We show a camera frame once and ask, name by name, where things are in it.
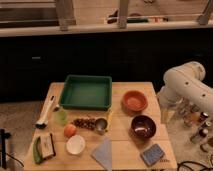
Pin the grey folded cloth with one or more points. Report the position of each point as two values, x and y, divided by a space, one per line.
103 154

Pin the green plastic cup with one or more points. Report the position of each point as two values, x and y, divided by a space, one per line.
60 117

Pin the blue sponge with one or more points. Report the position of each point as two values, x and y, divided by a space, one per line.
152 155

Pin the green plastic tray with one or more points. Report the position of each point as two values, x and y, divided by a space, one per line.
86 92

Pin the beige scrub sponge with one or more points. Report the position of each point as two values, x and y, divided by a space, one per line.
47 146

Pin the orange fruit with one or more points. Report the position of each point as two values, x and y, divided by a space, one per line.
70 130

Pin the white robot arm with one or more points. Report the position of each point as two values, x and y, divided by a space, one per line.
185 81

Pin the bunch of dark grapes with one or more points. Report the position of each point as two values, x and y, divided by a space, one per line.
85 123

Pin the black stand with cable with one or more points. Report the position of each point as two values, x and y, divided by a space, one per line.
3 154

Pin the dark maroon bowl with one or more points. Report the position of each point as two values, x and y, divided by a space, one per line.
143 127

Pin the small white bowl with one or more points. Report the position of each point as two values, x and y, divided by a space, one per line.
75 145

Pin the orange bowl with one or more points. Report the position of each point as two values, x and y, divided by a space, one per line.
135 101

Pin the green cucumber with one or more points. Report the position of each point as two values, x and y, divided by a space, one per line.
38 159

